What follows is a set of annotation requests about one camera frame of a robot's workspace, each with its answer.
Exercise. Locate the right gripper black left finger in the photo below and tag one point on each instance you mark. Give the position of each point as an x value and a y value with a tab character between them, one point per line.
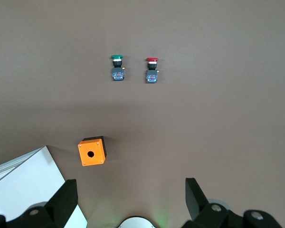
61	204

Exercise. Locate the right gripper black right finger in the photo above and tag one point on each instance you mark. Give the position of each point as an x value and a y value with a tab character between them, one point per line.
199	213

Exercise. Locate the red mushroom push button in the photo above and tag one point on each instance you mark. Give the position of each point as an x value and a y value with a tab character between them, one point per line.
152	71

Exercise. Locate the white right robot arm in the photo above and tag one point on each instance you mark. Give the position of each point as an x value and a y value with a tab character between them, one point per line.
137	223

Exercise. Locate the white drawer cabinet housing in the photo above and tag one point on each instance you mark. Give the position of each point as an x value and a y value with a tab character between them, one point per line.
26	180

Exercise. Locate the green mushroom push button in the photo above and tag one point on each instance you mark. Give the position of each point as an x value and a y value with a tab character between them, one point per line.
118	71

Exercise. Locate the brown table cover sheet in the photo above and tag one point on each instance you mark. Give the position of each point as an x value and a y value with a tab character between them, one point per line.
204	118

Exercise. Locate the orange button enclosure box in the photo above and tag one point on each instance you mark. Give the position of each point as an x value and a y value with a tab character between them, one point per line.
97	152

